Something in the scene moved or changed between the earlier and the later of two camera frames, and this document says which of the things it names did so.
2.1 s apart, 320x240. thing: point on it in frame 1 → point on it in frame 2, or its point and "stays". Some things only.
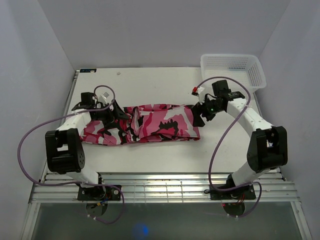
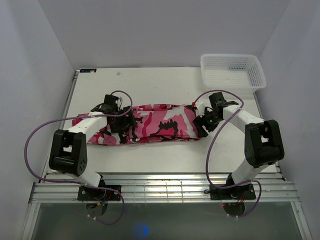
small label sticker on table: x=87 y=70 stays
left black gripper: x=112 y=116 → x=127 y=122
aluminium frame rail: x=163 y=188 stays
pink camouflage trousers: x=144 y=124 stays
